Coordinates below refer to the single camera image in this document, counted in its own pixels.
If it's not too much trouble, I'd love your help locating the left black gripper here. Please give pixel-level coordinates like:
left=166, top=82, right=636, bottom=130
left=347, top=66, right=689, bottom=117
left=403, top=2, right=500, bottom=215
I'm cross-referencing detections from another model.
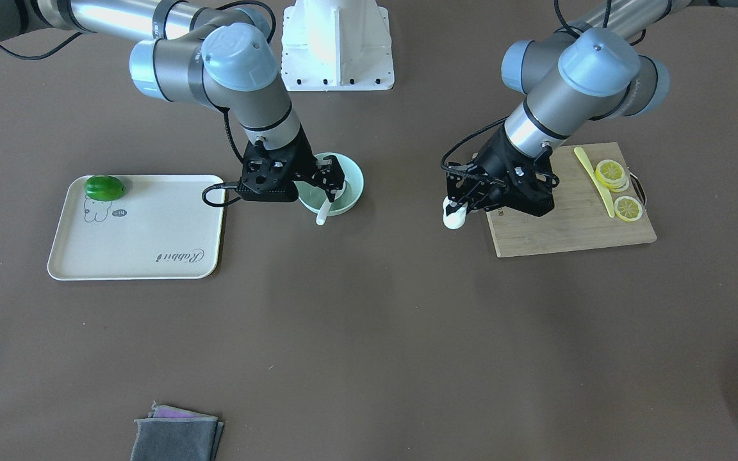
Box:
left=443, top=123, right=559, bottom=222

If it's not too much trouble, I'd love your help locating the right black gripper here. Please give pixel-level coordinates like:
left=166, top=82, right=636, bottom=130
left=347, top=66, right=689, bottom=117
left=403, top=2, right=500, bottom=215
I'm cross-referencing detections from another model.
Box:
left=235, top=128, right=345, bottom=202

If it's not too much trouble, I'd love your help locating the white steamed bun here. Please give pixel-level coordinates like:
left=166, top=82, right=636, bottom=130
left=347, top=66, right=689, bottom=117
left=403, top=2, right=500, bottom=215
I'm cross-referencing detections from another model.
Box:
left=441, top=196, right=468, bottom=230

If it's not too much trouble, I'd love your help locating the white ceramic spoon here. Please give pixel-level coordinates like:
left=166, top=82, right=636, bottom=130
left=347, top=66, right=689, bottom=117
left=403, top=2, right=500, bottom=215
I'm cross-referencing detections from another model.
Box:
left=315, top=181, right=348, bottom=226

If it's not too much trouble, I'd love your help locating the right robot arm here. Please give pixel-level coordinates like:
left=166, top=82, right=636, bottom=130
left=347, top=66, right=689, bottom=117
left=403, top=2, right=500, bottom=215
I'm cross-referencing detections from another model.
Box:
left=0, top=1, right=345, bottom=202

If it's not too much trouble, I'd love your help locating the light green bowl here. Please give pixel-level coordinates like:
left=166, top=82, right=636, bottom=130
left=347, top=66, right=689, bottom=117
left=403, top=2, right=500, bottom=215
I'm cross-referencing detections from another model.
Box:
left=295, top=152, right=365, bottom=216

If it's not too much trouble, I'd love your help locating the bamboo cutting board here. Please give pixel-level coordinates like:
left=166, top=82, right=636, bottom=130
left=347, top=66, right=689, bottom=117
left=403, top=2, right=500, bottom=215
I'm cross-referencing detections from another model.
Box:
left=487, top=146, right=658, bottom=257

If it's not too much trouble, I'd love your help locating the yellow plastic knife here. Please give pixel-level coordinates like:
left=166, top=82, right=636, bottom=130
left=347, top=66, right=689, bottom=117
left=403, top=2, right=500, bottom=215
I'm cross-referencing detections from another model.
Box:
left=573, top=146, right=616, bottom=218

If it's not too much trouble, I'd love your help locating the lemon slice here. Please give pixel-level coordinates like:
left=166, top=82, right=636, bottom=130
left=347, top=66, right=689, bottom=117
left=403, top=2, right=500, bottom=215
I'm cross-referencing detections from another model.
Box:
left=594, top=159, right=630, bottom=193
left=613, top=195, right=644, bottom=222

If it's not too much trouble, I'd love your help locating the cream rabbit tray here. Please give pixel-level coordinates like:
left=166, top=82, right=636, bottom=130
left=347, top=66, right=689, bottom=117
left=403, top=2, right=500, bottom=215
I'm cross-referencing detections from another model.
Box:
left=47, top=175, right=224, bottom=281

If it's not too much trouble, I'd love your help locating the green lime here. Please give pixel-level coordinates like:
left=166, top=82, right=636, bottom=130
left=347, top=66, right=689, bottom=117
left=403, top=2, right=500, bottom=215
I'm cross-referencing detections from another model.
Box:
left=84, top=175, right=126, bottom=202

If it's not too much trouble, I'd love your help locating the grey folded cloth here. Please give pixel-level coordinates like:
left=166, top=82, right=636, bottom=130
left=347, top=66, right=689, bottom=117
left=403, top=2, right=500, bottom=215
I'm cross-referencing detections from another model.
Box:
left=131, top=403, right=225, bottom=460

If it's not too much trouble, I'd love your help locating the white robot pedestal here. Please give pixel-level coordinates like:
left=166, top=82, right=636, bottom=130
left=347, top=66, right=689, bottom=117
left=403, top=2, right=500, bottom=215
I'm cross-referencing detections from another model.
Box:
left=281, top=1, right=395, bottom=92

